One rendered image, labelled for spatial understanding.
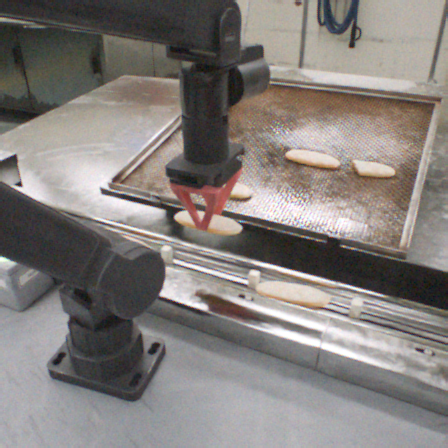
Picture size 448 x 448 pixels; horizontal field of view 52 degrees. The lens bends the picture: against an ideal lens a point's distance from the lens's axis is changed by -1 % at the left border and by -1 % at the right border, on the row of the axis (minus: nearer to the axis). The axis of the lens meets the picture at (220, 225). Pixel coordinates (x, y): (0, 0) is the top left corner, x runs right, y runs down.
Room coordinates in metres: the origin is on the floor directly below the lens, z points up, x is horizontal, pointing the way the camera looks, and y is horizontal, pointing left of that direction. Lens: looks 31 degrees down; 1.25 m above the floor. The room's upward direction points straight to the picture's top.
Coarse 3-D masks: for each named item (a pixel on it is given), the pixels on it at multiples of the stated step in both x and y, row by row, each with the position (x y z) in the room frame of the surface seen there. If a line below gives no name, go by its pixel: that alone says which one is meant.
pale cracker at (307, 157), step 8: (288, 152) 0.79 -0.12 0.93; (296, 152) 0.78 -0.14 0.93; (304, 152) 0.78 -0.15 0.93; (312, 152) 0.78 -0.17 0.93; (296, 160) 0.76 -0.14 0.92; (304, 160) 0.76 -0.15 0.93; (312, 160) 0.75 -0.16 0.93; (320, 160) 0.75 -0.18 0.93; (328, 160) 0.75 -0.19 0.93; (336, 160) 0.75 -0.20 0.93
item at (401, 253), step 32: (256, 96) 1.04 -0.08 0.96; (352, 96) 1.02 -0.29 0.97; (384, 96) 0.99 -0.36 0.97; (416, 96) 0.97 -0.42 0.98; (256, 128) 0.90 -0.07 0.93; (288, 128) 0.89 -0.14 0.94; (352, 128) 0.87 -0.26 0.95; (384, 128) 0.86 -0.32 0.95; (160, 160) 0.80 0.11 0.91; (416, 160) 0.74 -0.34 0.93; (128, 192) 0.71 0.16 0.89; (256, 192) 0.68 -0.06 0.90; (352, 192) 0.67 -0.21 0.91; (384, 192) 0.66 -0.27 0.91; (416, 192) 0.65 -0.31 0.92; (288, 224) 0.58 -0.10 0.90; (352, 224) 0.59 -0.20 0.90
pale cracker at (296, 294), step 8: (256, 288) 0.49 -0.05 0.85; (264, 288) 0.48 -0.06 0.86; (272, 288) 0.48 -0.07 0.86; (280, 288) 0.48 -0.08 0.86; (288, 288) 0.48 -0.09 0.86; (296, 288) 0.48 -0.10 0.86; (304, 288) 0.48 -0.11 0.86; (312, 288) 0.48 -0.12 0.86; (272, 296) 0.47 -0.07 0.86; (280, 296) 0.47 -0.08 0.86; (288, 296) 0.47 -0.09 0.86; (296, 296) 0.47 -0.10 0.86; (304, 296) 0.47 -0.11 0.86; (312, 296) 0.47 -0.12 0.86; (320, 296) 0.47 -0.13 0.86; (328, 296) 0.47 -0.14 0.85; (296, 304) 0.46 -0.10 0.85; (304, 304) 0.46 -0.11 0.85; (312, 304) 0.46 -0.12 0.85; (320, 304) 0.46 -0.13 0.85
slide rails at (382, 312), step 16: (144, 240) 0.61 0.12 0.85; (176, 256) 0.57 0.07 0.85; (192, 256) 0.57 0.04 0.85; (192, 272) 0.53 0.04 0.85; (224, 272) 0.53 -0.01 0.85; (240, 272) 0.53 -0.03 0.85; (240, 288) 0.49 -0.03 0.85; (336, 304) 0.46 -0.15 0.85; (368, 304) 0.46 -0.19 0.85; (352, 320) 0.43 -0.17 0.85; (400, 320) 0.43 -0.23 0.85; (416, 320) 0.43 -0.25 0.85; (400, 336) 0.40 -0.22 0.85
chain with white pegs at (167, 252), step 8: (168, 248) 0.56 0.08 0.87; (168, 256) 0.56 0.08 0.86; (176, 264) 0.56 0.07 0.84; (208, 272) 0.54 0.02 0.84; (256, 272) 0.50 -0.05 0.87; (232, 280) 0.52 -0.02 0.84; (256, 280) 0.50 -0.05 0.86; (352, 304) 0.44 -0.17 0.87; (360, 304) 0.44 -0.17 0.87; (336, 312) 0.46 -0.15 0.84; (344, 312) 0.45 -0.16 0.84; (352, 312) 0.44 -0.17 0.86; (360, 312) 0.44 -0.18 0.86; (368, 320) 0.44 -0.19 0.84; (392, 328) 0.43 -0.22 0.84; (416, 336) 0.41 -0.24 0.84; (424, 336) 0.41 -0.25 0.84
